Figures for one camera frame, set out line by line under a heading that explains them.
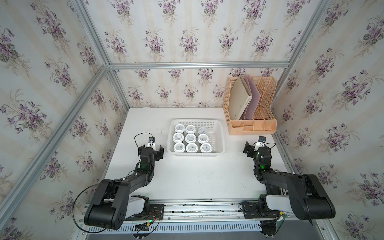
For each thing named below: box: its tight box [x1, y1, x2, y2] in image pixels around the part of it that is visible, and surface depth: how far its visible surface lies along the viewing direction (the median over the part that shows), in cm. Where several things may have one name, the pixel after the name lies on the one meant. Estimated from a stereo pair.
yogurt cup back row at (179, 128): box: [174, 124, 186, 133], surface depth 100 cm
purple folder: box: [242, 73, 261, 120], surface depth 93 cm
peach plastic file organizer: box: [223, 77, 277, 135], surface depth 106 cm
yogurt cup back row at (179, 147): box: [173, 142, 186, 153], surface depth 90 cm
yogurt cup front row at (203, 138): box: [197, 133, 209, 144], surface depth 95 cm
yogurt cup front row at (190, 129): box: [185, 124, 196, 134], surface depth 100 cm
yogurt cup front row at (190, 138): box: [184, 133, 197, 144], surface depth 95 cm
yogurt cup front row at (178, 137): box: [172, 132, 185, 143], surface depth 95 cm
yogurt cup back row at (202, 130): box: [197, 127, 208, 135], surface depth 100 cm
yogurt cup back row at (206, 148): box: [200, 142, 213, 153], surface depth 90 cm
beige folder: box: [229, 76, 253, 121], surface depth 100 cm
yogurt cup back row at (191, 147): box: [186, 142, 198, 153], surface depth 90 cm
